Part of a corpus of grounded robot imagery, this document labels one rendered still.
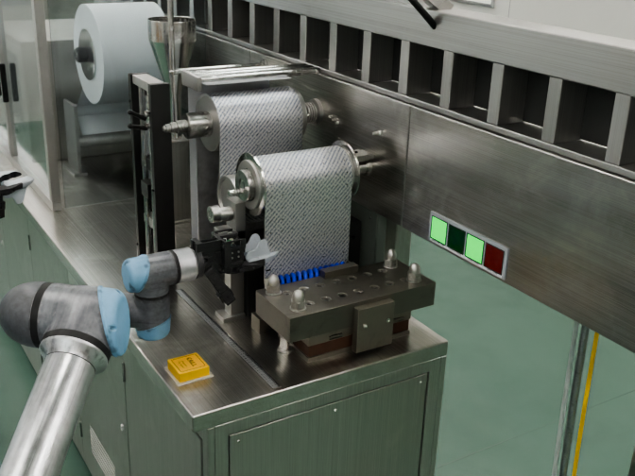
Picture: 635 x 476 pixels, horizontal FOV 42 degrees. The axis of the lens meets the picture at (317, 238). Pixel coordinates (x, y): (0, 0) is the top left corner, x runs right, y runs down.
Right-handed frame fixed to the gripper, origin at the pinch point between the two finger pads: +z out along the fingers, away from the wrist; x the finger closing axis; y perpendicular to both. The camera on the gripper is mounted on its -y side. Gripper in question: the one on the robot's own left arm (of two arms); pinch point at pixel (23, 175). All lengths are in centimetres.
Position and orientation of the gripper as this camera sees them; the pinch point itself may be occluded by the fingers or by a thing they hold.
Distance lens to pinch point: 209.4
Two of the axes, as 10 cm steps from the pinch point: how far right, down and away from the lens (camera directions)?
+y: -1.5, 8.9, 4.3
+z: 4.9, -3.1, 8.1
